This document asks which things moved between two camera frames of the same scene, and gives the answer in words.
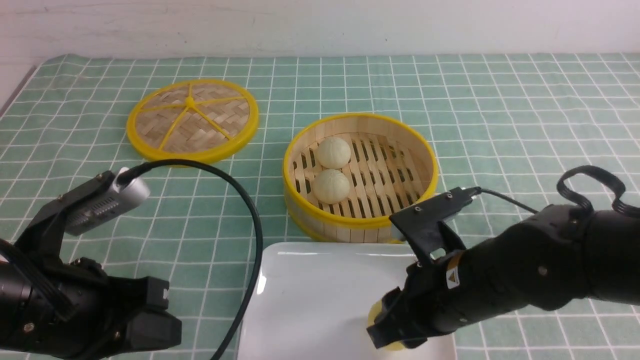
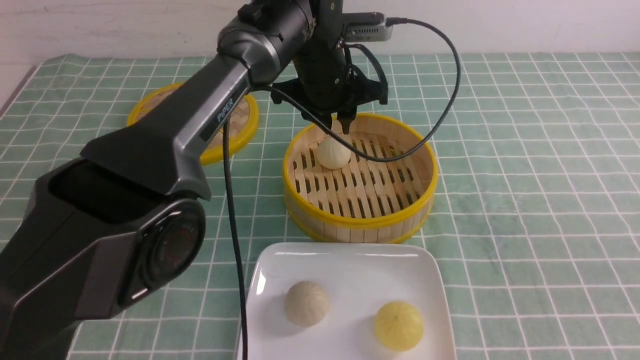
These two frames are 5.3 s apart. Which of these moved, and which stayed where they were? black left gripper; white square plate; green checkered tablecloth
Moved: black left gripper
Stayed: white square plate; green checkered tablecloth
